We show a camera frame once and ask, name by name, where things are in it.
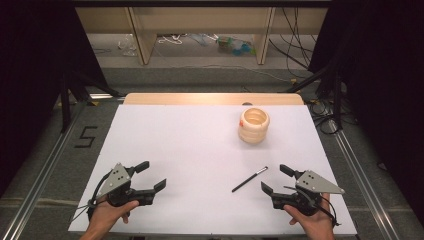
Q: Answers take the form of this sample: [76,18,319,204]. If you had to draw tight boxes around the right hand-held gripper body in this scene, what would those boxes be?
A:
[271,169,346,216]

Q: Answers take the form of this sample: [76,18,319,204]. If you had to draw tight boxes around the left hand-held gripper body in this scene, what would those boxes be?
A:
[96,162,156,208]

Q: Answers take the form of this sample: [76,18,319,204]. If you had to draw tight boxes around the black pen with silver tip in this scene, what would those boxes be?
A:
[231,165,269,194]

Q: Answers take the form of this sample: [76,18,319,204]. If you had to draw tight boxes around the cream ribbed pen holder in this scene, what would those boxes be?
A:
[237,106,271,145]

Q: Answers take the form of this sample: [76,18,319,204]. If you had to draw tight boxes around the person's left hand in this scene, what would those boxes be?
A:
[88,198,140,233]

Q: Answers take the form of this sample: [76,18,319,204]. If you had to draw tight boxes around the person's right hand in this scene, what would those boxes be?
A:
[283,193,336,236]

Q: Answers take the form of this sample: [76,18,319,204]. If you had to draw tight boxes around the white table sheet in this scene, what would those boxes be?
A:
[67,104,358,236]

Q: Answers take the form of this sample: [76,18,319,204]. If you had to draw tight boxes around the black metal stand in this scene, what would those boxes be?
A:
[59,69,122,135]
[285,62,345,132]

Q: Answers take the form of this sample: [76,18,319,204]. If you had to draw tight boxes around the light wooden table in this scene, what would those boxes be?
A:
[122,92,305,107]

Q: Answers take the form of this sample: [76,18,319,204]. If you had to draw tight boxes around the black curtain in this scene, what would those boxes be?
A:
[307,0,424,228]
[0,0,109,198]

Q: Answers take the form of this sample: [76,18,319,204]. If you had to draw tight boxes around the clear plastic bag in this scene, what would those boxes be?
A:
[116,33,138,57]

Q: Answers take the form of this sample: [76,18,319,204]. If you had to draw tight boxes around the light wooden shelf unit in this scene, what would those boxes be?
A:
[75,6,330,67]

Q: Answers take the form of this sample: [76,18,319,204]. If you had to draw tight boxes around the green and blue plastic bottles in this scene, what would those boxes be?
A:
[215,34,257,57]

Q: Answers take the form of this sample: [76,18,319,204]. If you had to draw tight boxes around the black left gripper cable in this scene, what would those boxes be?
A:
[69,172,113,224]

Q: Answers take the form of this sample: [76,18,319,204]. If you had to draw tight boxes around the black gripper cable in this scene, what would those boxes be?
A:
[69,172,113,224]
[283,185,342,228]

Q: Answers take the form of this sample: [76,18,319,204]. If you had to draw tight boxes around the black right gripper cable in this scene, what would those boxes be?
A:
[283,185,342,228]

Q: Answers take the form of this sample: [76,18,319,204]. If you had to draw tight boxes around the silver metal floor rail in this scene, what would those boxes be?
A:
[327,119,398,240]
[0,92,114,240]

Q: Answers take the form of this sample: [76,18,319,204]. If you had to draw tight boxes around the black floor cable tangle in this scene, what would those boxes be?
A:
[307,97,352,136]

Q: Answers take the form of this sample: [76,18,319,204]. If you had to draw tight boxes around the white coiled cord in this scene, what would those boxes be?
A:
[156,32,188,46]

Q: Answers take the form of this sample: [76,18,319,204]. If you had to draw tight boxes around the hanging black cable bundle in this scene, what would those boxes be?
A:
[267,7,318,80]

